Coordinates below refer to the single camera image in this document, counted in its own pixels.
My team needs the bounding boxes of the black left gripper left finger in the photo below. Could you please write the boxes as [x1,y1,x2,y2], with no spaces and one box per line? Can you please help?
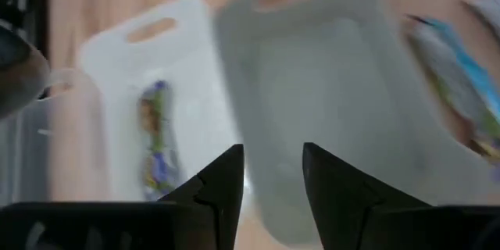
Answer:
[158,143,245,250]

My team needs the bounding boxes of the green purple granola bar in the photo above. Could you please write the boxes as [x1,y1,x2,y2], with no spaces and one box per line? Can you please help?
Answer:
[137,80,184,201]

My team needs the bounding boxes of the clear plastic bin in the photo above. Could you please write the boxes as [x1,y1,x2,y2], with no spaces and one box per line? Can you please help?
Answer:
[0,68,109,206]

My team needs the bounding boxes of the white plastic bin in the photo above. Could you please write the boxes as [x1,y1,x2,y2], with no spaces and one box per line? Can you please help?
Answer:
[77,0,243,204]

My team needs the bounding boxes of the blue granola bar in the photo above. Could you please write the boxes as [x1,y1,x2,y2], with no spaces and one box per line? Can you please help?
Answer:
[402,13,500,161]

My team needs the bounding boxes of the grey plastic bin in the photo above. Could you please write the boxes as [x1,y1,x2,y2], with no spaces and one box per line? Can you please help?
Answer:
[213,0,500,248]

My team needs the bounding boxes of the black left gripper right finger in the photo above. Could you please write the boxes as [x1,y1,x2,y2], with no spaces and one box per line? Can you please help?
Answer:
[302,142,430,250]

